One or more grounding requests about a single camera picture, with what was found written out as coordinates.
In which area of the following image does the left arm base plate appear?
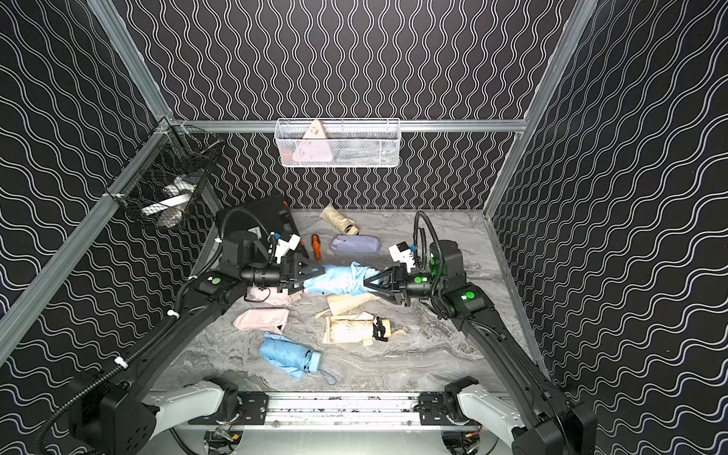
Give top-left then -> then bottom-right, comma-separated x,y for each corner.
189,392 -> 269,426

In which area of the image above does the pink umbrella sleeve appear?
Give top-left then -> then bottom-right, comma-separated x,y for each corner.
233,308 -> 290,335

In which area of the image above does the pink sleeved umbrella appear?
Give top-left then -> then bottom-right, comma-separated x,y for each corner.
246,287 -> 301,307

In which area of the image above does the lavender umbrella sleeve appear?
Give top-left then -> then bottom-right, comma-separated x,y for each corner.
330,235 -> 381,254

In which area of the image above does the orange handled screwdriver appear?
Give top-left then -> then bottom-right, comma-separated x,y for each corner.
311,234 -> 322,262

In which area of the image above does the black tool case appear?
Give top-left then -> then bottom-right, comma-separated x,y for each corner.
215,195 -> 308,263

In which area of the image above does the cream sleeved umbrella front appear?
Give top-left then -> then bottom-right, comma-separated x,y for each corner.
315,293 -> 377,319

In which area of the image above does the light blue umbrella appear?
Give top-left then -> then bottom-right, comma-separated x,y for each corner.
260,333 -> 337,386

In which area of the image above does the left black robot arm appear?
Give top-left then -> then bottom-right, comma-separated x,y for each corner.
33,229 -> 325,454

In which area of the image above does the light blue sleeve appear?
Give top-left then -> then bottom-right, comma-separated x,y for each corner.
304,262 -> 379,296

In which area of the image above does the white wire basket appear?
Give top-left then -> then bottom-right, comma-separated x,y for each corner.
274,118 -> 402,168

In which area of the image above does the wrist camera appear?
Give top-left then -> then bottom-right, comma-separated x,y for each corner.
274,233 -> 301,264
389,242 -> 416,272

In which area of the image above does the beige umbrella with wooden handle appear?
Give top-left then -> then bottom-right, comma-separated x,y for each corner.
322,312 -> 407,346

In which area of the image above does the white roll in basket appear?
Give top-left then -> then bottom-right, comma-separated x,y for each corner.
140,176 -> 196,228

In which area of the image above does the pink triangle card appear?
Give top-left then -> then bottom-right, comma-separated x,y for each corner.
292,119 -> 334,165

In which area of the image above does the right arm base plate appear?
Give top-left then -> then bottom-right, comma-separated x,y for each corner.
413,392 -> 481,427

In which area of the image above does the aluminium front rail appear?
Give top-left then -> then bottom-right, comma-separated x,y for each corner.
116,389 -> 570,431

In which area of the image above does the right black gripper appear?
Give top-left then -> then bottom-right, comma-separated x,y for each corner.
365,265 -> 446,304

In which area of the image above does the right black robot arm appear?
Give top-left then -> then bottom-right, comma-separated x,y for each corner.
364,240 -> 597,454

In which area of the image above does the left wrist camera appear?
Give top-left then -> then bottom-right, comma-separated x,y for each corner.
274,233 -> 301,264

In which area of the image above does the beige umbrella at back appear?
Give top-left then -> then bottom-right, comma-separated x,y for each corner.
320,204 -> 359,236

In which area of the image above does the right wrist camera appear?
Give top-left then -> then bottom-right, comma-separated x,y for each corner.
389,242 -> 416,272

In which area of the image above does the black wire basket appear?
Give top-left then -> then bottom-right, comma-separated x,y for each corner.
110,125 -> 225,231

